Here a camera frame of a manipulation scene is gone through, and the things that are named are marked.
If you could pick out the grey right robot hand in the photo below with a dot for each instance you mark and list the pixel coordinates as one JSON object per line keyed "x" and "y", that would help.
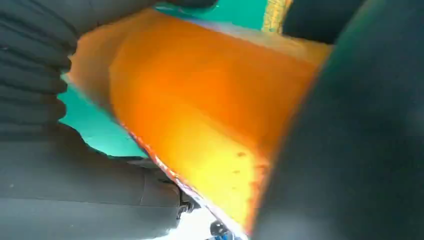
{"x": 66, "y": 185}

